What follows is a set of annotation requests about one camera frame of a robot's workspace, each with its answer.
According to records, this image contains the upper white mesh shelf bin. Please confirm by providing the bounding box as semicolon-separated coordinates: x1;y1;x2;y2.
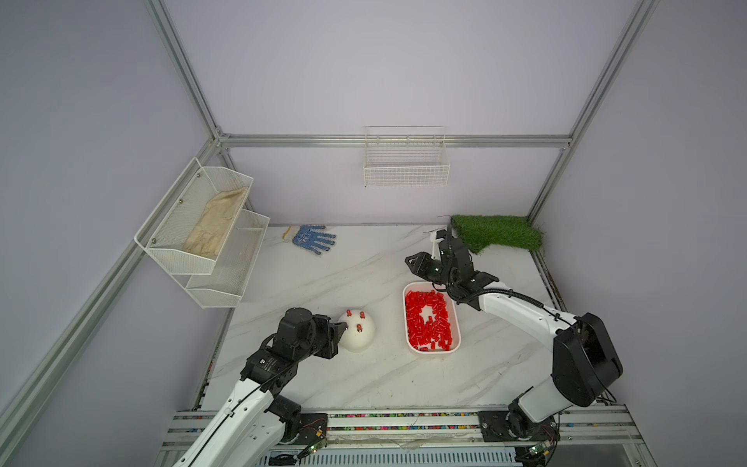
134;159;254;276

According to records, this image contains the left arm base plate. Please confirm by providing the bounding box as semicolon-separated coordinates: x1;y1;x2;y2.
279;413;329;446

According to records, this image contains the white dome with screws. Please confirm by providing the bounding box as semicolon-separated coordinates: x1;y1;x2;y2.
338;309;377;353

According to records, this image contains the white mesh shelf bin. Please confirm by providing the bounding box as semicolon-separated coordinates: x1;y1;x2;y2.
134;159;254;276
185;209;270;309

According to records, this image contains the blue dotted work glove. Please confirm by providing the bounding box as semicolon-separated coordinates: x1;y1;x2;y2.
282;225;337;256

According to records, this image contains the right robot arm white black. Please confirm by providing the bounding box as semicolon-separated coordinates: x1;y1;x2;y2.
405;228;624;439

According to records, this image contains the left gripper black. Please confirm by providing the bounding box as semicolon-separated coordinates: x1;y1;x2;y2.
294;316;345;363

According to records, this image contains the lower white mesh shelf bin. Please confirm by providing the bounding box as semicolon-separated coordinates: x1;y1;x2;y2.
185;209;270;309

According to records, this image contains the white tray of red sleeves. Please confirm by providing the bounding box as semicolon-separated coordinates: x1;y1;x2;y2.
403;282;461;356

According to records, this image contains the white wire wall basket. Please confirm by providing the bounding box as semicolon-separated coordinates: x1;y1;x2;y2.
363;126;451;189

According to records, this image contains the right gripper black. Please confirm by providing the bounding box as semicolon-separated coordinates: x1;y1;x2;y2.
407;252;457;288

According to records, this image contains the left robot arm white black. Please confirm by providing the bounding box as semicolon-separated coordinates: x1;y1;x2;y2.
175;307;347;466

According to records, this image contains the beige cloth in bin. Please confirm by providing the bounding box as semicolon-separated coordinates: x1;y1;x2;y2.
183;187;249;260

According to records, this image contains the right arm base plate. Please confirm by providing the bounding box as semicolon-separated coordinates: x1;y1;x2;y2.
478;411;558;443

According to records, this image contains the green artificial grass mat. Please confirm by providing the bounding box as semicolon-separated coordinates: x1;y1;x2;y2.
451;215;543;254

